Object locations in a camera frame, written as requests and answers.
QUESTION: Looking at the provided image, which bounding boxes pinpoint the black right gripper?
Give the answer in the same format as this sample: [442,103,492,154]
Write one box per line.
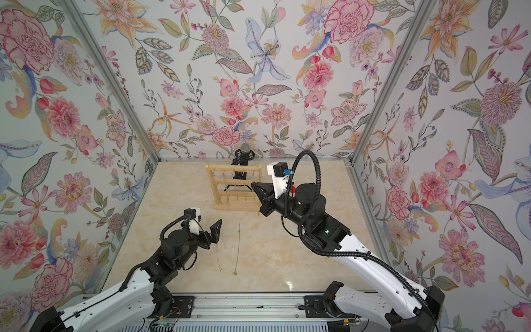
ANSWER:
[256,183,315,235]

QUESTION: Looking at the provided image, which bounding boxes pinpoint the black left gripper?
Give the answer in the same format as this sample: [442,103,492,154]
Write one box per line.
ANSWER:
[175,216,223,268]

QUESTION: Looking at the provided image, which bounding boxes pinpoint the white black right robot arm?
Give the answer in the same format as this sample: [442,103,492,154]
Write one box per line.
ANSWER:
[251,150,445,331]

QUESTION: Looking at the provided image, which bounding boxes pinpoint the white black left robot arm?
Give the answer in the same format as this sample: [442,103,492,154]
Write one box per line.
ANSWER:
[30,209,223,331]

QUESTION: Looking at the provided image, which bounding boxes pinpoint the wooden jewelry display stand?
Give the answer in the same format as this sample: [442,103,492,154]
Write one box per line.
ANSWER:
[205,163,262,212]

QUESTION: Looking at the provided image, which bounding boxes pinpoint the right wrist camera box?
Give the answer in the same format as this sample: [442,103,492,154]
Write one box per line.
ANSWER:
[267,162,292,199]

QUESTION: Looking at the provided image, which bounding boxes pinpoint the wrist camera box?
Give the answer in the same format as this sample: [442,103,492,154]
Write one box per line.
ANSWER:
[184,207,201,235]
[267,162,292,199]

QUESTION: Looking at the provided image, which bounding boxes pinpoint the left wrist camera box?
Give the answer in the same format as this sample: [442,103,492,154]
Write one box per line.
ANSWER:
[184,207,201,235]

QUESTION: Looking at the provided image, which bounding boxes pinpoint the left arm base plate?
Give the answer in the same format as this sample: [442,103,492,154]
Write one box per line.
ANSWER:
[147,295,196,319]

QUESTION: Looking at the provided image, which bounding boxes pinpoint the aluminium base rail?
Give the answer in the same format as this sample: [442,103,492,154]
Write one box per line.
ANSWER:
[123,292,391,331]

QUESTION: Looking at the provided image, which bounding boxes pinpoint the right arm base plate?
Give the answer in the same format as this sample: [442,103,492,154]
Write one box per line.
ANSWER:
[298,295,343,318]

